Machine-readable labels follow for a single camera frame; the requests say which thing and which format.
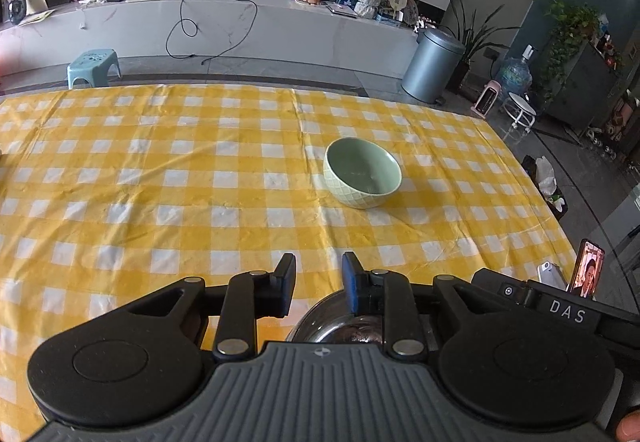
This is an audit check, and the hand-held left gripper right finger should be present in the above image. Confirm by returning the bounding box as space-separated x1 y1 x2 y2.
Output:
340 251 521 359

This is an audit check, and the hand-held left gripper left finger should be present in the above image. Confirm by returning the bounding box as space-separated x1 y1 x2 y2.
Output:
120 252 297 359

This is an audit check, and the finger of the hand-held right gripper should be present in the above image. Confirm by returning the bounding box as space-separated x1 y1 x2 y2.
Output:
471 268 640 359

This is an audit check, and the orange steel bowl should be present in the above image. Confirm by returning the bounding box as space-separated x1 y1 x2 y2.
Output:
285 289 437 347

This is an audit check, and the green ceramic bowl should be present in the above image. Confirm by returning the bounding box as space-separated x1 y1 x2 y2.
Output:
323 137 403 209

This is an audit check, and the person's right hand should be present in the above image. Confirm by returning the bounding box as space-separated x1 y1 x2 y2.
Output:
616 413 640 442

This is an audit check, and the white small device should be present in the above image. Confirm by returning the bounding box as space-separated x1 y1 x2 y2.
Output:
537 261 569 293

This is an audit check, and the smartphone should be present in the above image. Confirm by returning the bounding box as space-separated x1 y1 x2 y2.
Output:
570 238 606 299

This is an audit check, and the white plastic bag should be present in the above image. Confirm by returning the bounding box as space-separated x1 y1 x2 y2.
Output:
534 156 560 197

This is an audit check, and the yellow checkered tablecloth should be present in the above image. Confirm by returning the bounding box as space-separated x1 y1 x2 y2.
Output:
0 82 578 442

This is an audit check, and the white round stool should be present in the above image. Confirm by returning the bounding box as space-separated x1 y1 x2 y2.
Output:
501 93 537 143

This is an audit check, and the pink small heater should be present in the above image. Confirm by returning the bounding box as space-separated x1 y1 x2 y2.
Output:
470 79 503 118

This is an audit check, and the dark grey cabinet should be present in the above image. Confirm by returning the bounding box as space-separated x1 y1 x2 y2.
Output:
542 39 622 133

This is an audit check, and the blue water bottle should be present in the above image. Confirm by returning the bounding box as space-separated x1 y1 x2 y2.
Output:
500 46 536 96

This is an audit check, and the grey trash can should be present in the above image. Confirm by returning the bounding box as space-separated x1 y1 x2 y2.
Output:
401 28 466 105

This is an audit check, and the white marble console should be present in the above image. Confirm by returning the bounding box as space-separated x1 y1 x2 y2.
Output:
0 0 422 83

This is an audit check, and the climbing vine plant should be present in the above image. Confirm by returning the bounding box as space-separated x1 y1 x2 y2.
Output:
537 0 602 108

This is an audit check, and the potted long-leaf plant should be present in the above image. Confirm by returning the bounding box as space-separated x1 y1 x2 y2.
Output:
442 0 522 93

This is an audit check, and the silver laptop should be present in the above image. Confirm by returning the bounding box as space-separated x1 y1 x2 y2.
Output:
325 2 359 19

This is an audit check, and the turquoise plastic stool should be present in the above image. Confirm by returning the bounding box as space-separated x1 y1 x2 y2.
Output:
66 49 122 90

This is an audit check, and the beige paper envelope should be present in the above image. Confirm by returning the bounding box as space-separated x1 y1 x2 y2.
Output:
16 9 57 25

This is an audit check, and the black cable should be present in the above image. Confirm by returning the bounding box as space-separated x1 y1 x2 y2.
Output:
166 0 259 65

